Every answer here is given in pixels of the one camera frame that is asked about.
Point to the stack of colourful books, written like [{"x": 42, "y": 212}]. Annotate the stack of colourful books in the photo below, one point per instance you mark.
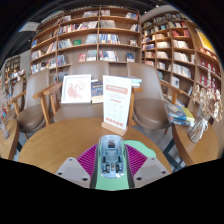
[{"x": 180, "y": 115}]

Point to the white framed floral picture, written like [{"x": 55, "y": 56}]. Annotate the white framed floral picture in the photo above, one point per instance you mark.
[{"x": 76, "y": 89}]

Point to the brown padded wooden armchair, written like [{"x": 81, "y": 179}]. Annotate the brown padded wooden armchair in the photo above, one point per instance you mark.
[
  {"x": 80, "y": 111},
  {"x": 150, "y": 113},
  {"x": 31, "y": 116}
]

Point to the wooden bookshelf unit with books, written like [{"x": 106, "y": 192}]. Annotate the wooden bookshelf unit with books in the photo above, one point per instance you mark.
[{"x": 83, "y": 36}]

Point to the green smiley mouse pad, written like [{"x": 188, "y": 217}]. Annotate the green smiley mouse pad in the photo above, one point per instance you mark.
[{"x": 141, "y": 148}]

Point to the round wooden side table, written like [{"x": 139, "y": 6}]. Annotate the round wooden side table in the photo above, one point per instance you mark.
[
  {"x": 196, "y": 150},
  {"x": 8, "y": 140}
]

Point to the white sign on wooden base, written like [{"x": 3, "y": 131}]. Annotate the white sign on wooden base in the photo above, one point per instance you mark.
[{"x": 116, "y": 100}]

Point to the glass vase with dried flowers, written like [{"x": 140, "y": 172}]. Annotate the glass vase with dried flowers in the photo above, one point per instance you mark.
[
  {"x": 198, "y": 128},
  {"x": 4, "y": 128}
]

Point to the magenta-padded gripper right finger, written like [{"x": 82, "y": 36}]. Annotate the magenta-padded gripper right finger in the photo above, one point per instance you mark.
[{"x": 138, "y": 161}]

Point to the curved wooden bookshelf unit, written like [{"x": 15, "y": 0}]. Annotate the curved wooden bookshelf unit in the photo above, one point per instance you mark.
[{"x": 180, "y": 50}]

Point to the dark blue book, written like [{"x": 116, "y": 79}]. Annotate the dark blue book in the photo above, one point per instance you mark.
[{"x": 97, "y": 90}]

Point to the stack of light blue books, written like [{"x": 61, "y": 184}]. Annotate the stack of light blue books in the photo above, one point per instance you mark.
[{"x": 136, "y": 81}]

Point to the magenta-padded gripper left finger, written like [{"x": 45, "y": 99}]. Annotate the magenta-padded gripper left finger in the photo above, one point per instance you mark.
[{"x": 85, "y": 161}]

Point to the transparent computer mouse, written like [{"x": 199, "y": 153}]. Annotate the transparent computer mouse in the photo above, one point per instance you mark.
[{"x": 112, "y": 156}]

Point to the white hanging ceiling sign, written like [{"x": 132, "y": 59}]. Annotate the white hanging ceiling sign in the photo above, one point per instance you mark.
[{"x": 29, "y": 26}]

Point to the distant wooden bookshelf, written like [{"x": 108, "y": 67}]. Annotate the distant wooden bookshelf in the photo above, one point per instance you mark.
[{"x": 13, "y": 70}]

